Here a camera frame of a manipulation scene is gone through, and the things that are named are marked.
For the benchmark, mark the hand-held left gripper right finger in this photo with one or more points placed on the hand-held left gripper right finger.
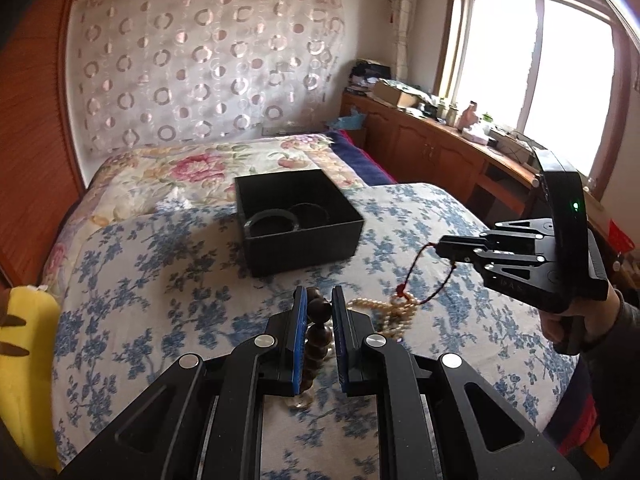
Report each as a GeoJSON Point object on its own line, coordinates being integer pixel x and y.
{"type": "Point", "coordinates": [341, 345]}

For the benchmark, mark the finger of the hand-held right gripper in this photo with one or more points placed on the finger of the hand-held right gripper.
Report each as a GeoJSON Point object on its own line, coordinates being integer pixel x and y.
{"type": "Point", "coordinates": [515, 275]}
{"type": "Point", "coordinates": [520, 230]}

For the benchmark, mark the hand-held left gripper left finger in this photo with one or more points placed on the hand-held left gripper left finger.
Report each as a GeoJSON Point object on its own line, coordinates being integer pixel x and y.
{"type": "Point", "coordinates": [299, 340]}

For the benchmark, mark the black jewelry box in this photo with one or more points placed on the black jewelry box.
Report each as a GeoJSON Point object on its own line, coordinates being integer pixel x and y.
{"type": "Point", "coordinates": [305, 250]}

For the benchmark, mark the person's right forearm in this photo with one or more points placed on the person's right forearm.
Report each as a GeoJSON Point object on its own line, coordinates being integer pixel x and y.
{"type": "Point", "coordinates": [617, 375]}

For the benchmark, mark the person's right hand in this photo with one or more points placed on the person's right hand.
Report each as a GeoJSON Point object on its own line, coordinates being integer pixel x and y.
{"type": "Point", "coordinates": [602, 317]}

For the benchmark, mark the red paper decoration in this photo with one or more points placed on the red paper decoration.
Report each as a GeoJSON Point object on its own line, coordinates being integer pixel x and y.
{"type": "Point", "coordinates": [621, 237]}

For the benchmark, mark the white power strip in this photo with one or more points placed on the white power strip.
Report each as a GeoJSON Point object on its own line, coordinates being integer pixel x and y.
{"type": "Point", "coordinates": [510, 142]}

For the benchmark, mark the tissue box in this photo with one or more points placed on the tissue box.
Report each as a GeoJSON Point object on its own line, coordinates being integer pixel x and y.
{"type": "Point", "coordinates": [474, 135]}

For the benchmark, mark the green lidded jar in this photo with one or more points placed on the green lidded jar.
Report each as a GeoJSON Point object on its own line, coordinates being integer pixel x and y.
{"type": "Point", "coordinates": [486, 119]}

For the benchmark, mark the long wooden cabinet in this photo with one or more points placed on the long wooden cabinet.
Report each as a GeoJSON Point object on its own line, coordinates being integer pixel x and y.
{"type": "Point", "coordinates": [430, 145]}

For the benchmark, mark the pink figurine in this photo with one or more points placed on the pink figurine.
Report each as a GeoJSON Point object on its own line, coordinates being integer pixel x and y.
{"type": "Point", "coordinates": [470, 116]}

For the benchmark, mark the dark bangle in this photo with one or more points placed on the dark bangle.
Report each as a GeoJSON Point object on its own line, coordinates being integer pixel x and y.
{"type": "Point", "coordinates": [322, 209]}
{"type": "Point", "coordinates": [250, 221]}

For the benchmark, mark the blue floral bed cloth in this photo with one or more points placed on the blue floral bed cloth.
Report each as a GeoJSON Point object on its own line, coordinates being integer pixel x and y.
{"type": "Point", "coordinates": [150, 320]}

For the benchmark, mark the window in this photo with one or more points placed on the window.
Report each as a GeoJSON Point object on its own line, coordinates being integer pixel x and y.
{"type": "Point", "coordinates": [550, 75]}

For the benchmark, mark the navy blue blanket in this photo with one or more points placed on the navy blue blanket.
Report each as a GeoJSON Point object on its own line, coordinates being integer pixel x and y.
{"type": "Point", "coordinates": [367, 165]}

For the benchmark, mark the person's red orange clothing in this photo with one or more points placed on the person's red orange clothing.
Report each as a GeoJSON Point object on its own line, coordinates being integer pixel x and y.
{"type": "Point", "coordinates": [587, 425]}

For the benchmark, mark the cardboard box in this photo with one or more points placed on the cardboard box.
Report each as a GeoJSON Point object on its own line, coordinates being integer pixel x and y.
{"type": "Point", "coordinates": [395, 94]}

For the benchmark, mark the small crumpled floral cloth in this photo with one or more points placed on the small crumpled floral cloth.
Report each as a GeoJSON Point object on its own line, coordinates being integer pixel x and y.
{"type": "Point", "coordinates": [172, 203]}

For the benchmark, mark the blue plastic bag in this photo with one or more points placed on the blue plastic bag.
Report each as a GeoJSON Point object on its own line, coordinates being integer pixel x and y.
{"type": "Point", "coordinates": [347, 121]}

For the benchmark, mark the pink floral quilt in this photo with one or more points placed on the pink floral quilt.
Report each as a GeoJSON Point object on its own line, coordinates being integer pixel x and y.
{"type": "Point", "coordinates": [165, 170]}

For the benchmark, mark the pile of dark bags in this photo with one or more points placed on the pile of dark bags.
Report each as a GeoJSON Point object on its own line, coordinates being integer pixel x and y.
{"type": "Point", "coordinates": [367, 74]}

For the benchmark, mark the beige window curtain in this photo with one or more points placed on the beige window curtain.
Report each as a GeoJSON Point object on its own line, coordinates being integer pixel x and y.
{"type": "Point", "coordinates": [415, 25]}

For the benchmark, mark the yellow plush toy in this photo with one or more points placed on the yellow plush toy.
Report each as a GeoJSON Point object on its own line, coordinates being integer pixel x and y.
{"type": "Point", "coordinates": [25, 360]}

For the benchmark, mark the circle patterned sheer curtain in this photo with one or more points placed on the circle patterned sheer curtain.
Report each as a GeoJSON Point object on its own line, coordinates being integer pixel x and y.
{"type": "Point", "coordinates": [200, 60]}

